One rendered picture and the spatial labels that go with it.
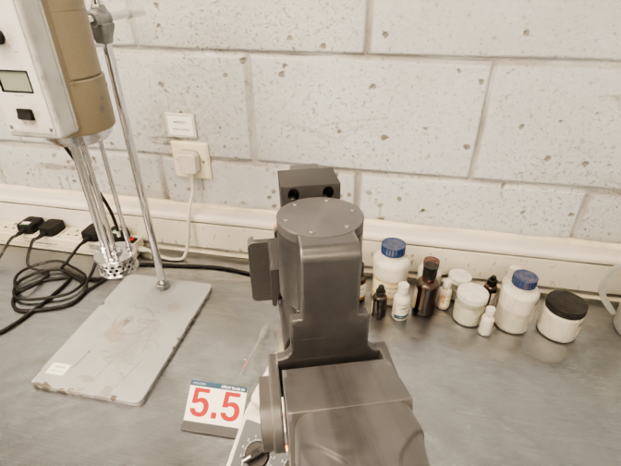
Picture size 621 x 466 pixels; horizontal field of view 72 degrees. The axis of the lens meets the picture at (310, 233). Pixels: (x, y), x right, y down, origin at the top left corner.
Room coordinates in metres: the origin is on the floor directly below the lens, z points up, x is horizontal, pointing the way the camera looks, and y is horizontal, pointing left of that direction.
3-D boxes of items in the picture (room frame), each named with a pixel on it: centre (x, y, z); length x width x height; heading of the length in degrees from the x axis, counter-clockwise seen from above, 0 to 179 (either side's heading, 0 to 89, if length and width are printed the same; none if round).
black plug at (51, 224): (0.87, 0.63, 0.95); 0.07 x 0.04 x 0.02; 169
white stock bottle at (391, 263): (0.69, -0.16, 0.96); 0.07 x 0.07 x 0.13
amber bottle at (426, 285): (0.64, -0.23, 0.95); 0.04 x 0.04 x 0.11
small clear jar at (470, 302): (0.62, -0.31, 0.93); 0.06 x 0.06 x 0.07
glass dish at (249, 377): (0.47, 0.11, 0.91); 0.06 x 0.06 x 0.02
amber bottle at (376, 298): (0.63, -0.13, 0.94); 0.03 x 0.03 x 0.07
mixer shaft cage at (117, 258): (0.59, 0.33, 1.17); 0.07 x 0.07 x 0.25
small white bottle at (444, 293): (0.65, -0.27, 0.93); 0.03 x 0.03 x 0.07
